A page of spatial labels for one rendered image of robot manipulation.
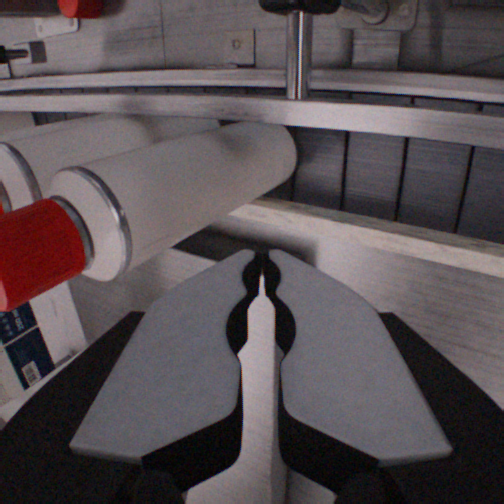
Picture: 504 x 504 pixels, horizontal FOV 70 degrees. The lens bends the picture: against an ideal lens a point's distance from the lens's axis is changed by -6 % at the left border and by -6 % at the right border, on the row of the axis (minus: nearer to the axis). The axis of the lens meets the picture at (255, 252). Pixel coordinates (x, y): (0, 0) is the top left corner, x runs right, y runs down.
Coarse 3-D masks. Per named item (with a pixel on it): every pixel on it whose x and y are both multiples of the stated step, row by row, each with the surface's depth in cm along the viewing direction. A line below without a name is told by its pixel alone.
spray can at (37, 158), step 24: (120, 120) 23; (144, 120) 24; (168, 120) 25; (192, 120) 27; (216, 120) 28; (0, 144) 17; (24, 144) 18; (48, 144) 18; (72, 144) 19; (96, 144) 20; (120, 144) 21; (144, 144) 23; (0, 168) 17; (24, 168) 17; (48, 168) 18; (0, 192) 17; (24, 192) 17
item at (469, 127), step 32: (0, 96) 30; (32, 96) 27; (64, 96) 25; (96, 96) 23; (128, 96) 22; (160, 96) 21; (192, 96) 20; (224, 96) 19; (256, 96) 18; (352, 128) 16; (384, 128) 15; (416, 128) 15; (448, 128) 14; (480, 128) 13
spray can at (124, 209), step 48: (192, 144) 19; (240, 144) 22; (288, 144) 25; (48, 192) 15; (96, 192) 14; (144, 192) 16; (192, 192) 18; (240, 192) 21; (0, 240) 12; (48, 240) 13; (96, 240) 14; (144, 240) 16; (0, 288) 12; (48, 288) 14
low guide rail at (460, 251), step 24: (240, 216) 27; (264, 216) 26; (288, 216) 25; (312, 216) 24; (336, 216) 24; (360, 216) 24; (360, 240) 23; (384, 240) 22; (408, 240) 22; (432, 240) 21; (456, 240) 21; (480, 240) 21; (456, 264) 21; (480, 264) 20
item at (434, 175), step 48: (336, 96) 24; (384, 96) 22; (336, 144) 25; (384, 144) 23; (432, 144) 22; (288, 192) 28; (336, 192) 26; (384, 192) 25; (432, 192) 23; (480, 192) 22
